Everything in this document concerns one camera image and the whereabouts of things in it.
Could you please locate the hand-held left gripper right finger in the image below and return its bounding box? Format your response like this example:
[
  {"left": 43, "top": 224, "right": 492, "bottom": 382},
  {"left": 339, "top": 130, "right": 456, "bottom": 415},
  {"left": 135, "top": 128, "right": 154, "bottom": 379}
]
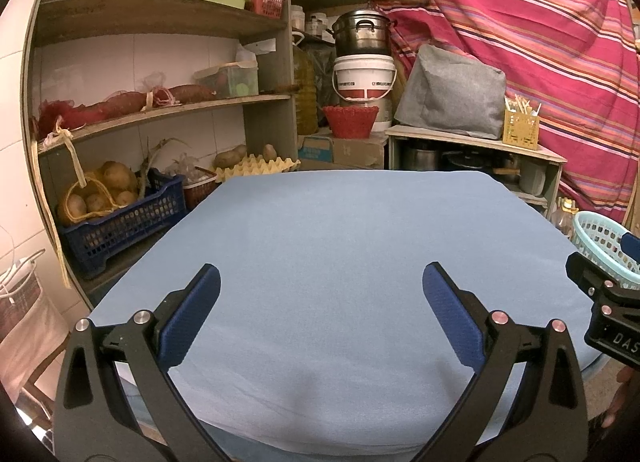
[{"left": 422, "top": 262, "right": 588, "bottom": 462}]

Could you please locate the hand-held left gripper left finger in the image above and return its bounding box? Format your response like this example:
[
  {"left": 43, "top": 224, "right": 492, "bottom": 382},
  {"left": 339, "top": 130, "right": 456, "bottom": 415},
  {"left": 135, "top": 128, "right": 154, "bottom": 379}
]
[{"left": 54, "top": 263, "right": 248, "bottom": 462}]

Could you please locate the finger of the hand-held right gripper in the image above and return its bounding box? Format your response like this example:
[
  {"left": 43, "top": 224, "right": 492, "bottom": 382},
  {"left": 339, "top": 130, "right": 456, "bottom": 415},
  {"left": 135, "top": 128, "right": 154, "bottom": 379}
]
[
  {"left": 566, "top": 252, "right": 622, "bottom": 299},
  {"left": 620, "top": 231, "right": 640, "bottom": 261}
]

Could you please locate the light blue perforated basket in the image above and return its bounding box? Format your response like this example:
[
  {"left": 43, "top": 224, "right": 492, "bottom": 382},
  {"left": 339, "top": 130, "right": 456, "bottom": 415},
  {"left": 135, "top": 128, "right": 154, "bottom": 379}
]
[{"left": 571, "top": 211, "right": 640, "bottom": 288}]

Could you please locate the person's right hand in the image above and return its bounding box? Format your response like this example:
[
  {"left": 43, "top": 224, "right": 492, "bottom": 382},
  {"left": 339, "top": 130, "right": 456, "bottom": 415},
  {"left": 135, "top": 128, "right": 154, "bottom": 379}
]
[{"left": 597, "top": 364, "right": 640, "bottom": 435}]

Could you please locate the clear plastic bottle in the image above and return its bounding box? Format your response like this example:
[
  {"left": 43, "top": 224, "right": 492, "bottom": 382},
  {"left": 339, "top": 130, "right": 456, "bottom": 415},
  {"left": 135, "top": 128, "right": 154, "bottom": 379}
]
[{"left": 552, "top": 197, "right": 576, "bottom": 238}]

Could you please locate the white container in cabinet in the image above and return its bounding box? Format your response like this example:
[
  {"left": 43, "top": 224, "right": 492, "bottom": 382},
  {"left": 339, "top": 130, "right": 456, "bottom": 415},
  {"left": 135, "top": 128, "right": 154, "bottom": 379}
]
[{"left": 520, "top": 162, "right": 548, "bottom": 197}]

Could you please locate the blue plastic crate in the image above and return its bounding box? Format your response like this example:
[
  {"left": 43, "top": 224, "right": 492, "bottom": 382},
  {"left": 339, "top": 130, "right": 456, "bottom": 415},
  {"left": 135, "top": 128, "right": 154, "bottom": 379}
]
[{"left": 59, "top": 168, "right": 188, "bottom": 279}]

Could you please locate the small red crate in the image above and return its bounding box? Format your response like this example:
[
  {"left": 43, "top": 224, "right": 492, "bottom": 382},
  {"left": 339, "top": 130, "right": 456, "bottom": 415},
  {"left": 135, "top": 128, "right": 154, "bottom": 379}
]
[{"left": 182, "top": 169, "right": 218, "bottom": 210}]

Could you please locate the blue tablecloth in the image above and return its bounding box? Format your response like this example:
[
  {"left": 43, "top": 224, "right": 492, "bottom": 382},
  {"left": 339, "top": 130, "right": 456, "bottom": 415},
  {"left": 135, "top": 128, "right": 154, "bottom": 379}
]
[{"left": 87, "top": 169, "right": 606, "bottom": 462}]

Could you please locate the dark pan in cabinet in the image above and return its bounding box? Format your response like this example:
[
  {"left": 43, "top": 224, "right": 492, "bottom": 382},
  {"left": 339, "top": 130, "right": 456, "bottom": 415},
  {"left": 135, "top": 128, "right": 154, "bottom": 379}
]
[{"left": 445, "top": 152, "right": 493, "bottom": 175}]

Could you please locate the yellow utensil holder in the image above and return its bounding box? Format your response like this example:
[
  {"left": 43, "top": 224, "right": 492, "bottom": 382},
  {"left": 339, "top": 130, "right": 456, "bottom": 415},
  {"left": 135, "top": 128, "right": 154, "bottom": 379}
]
[{"left": 502, "top": 110, "right": 541, "bottom": 150}]

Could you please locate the steel pot in cabinet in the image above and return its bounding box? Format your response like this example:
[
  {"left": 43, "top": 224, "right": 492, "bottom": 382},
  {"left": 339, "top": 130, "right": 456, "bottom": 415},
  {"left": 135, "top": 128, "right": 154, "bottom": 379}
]
[{"left": 402, "top": 142, "right": 441, "bottom": 172}]

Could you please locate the yellow egg tray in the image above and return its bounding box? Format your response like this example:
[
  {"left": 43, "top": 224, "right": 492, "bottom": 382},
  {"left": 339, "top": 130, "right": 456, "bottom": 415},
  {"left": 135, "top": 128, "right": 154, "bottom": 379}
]
[{"left": 215, "top": 155, "right": 301, "bottom": 183}]

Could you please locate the large loose potato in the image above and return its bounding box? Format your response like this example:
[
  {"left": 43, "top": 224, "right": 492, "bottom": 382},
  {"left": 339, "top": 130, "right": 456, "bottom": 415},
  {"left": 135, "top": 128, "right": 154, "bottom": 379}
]
[{"left": 215, "top": 145, "right": 248, "bottom": 168}]

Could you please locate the low wooden cabinet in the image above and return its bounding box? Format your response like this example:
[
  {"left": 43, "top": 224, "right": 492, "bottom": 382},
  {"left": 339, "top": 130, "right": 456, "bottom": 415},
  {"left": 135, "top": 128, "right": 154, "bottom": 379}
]
[{"left": 385, "top": 125, "right": 568, "bottom": 215}]

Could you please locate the bunch of wooden sticks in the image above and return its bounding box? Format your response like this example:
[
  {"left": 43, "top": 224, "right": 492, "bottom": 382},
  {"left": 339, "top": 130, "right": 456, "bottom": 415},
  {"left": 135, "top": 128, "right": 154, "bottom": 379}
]
[{"left": 505, "top": 96, "right": 543, "bottom": 118}]

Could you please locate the cardboard box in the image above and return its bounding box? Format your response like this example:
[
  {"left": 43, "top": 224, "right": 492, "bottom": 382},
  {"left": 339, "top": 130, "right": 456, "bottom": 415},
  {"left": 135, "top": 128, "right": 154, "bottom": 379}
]
[{"left": 297, "top": 135, "right": 388, "bottom": 170}]

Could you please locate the red woven bowl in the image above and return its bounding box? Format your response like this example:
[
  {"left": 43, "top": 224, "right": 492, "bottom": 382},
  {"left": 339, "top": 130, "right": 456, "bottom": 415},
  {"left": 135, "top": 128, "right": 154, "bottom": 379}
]
[{"left": 321, "top": 105, "right": 379, "bottom": 139}]

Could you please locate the grey cloth cover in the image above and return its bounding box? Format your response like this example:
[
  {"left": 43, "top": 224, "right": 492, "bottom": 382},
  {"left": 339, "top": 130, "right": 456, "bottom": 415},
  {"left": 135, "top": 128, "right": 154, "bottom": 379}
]
[{"left": 395, "top": 44, "right": 506, "bottom": 139}]

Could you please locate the short sweet potato net bag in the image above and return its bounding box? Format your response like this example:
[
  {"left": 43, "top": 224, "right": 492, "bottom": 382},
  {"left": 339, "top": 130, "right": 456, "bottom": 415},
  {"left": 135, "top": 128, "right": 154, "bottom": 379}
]
[{"left": 150, "top": 85, "right": 217, "bottom": 106}]

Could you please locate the long sweet potato net bag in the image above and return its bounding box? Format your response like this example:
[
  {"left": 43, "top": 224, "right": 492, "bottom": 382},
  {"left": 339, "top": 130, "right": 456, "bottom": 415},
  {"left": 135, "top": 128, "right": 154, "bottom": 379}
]
[{"left": 37, "top": 95, "right": 151, "bottom": 135}]

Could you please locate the clear plastic container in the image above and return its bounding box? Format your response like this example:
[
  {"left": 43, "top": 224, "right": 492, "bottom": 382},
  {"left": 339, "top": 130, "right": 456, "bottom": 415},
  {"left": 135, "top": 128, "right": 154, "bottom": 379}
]
[{"left": 194, "top": 65, "right": 260, "bottom": 99}]

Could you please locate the pink striped cloth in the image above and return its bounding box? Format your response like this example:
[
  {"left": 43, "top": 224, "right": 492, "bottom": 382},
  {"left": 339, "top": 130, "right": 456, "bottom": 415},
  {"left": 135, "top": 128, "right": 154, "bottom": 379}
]
[{"left": 357, "top": 0, "right": 640, "bottom": 238}]

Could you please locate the white bucket with red label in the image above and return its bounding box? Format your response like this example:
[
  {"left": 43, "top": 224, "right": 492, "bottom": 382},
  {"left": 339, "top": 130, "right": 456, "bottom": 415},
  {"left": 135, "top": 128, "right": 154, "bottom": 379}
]
[{"left": 332, "top": 55, "right": 398, "bottom": 133}]

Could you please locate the yellow oil bottle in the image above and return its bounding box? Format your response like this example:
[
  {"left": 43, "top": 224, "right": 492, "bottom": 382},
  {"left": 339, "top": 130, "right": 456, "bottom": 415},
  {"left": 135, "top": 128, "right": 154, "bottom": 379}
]
[{"left": 292, "top": 32, "right": 319, "bottom": 135}]

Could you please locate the metal pot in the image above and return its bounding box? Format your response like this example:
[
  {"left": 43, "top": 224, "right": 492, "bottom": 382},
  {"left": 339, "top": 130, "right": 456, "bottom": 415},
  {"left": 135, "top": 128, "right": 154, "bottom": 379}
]
[{"left": 327, "top": 10, "right": 393, "bottom": 57}]

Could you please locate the wooden shelf unit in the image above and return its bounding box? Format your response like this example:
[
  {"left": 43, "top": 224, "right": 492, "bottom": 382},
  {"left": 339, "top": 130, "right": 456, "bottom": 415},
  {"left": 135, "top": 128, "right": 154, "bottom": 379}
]
[{"left": 22, "top": 0, "right": 301, "bottom": 293}]

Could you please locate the small red basket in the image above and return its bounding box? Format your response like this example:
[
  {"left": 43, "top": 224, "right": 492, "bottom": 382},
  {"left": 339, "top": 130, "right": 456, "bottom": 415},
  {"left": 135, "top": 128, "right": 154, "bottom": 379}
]
[{"left": 246, "top": 0, "right": 288, "bottom": 17}]

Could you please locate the white bag with handles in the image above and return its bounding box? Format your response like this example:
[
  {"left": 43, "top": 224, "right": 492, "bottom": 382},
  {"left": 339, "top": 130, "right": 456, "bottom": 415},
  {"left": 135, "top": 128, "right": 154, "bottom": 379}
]
[{"left": 0, "top": 249, "right": 71, "bottom": 393}]

